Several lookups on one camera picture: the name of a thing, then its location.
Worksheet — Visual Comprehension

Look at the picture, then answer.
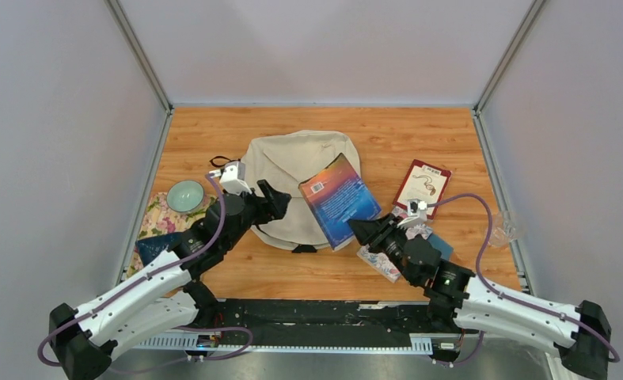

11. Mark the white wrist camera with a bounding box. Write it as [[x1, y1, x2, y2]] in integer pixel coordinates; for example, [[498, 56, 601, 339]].
[[397, 199, 429, 230], [209, 161, 253, 196]]

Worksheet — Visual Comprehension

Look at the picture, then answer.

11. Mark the aluminium frame rail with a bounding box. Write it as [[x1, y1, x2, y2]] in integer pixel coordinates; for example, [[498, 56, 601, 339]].
[[82, 295, 564, 355]]

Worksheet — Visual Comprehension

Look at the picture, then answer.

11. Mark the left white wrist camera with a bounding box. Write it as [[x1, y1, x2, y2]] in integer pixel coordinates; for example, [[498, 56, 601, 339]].
[[209, 161, 253, 196]]

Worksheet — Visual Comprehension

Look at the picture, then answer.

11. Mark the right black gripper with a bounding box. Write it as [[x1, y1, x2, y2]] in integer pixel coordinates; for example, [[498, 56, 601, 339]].
[[347, 214, 418, 287]]

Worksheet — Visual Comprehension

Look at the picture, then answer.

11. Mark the red white cover book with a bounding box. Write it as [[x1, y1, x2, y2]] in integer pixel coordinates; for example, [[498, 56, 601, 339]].
[[393, 159, 452, 215]]

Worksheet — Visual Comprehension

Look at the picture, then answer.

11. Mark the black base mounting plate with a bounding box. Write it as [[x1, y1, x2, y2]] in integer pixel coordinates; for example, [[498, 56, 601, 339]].
[[210, 298, 461, 348]]

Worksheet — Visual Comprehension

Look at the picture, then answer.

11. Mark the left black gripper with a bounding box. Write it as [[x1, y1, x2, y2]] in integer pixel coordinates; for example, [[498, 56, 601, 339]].
[[223, 179, 291, 252]]

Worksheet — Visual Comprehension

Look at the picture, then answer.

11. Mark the floral rectangular tray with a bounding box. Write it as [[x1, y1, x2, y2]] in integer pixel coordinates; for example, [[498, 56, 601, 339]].
[[123, 192, 217, 279]]

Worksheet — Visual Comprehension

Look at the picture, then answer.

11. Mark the light green ceramic bowl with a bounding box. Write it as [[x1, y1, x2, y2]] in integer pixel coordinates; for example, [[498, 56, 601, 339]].
[[166, 180, 205, 214]]

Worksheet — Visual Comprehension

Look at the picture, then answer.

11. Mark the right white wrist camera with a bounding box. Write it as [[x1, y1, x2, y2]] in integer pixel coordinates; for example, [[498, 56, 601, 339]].
[[397, 199, 429, 230]]

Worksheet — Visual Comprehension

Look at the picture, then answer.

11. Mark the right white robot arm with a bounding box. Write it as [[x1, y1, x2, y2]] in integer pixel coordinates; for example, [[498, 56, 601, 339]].
[[348, 215, 619, 379]]

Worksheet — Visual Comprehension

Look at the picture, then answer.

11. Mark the dark blue leaf plate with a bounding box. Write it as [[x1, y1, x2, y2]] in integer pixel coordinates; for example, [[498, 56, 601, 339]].
[[135, 232, 181, 266]]

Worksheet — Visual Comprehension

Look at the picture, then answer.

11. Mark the blue sunset cover book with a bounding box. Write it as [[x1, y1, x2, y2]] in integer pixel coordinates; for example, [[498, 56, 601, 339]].
[[298, 154, 382, 251]]

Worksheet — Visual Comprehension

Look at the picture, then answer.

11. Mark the clear plastic cup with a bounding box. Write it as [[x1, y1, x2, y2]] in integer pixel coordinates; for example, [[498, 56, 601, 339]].
[[488, 211, 526, 248]]

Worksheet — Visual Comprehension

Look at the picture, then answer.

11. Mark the blue leather wallet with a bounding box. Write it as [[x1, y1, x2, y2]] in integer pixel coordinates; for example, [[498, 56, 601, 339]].
[[427, 233, 454, 260]]

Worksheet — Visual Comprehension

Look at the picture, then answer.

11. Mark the floral white cover book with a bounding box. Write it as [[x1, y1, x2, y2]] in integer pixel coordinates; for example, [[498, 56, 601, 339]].
[[357, 212, 432, 283]]

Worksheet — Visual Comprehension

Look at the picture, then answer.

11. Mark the beige canvas backpack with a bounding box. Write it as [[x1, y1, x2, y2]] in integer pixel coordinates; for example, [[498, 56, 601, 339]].
[[240, 130, 361, 251]]

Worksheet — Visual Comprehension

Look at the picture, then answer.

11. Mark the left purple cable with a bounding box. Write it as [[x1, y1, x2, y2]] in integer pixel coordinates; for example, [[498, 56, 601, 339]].
[[37, 173, 254, 376]]

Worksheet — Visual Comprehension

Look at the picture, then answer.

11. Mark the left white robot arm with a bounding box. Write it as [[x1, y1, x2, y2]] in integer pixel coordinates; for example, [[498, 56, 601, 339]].
[[37, 180, 291, 379]]

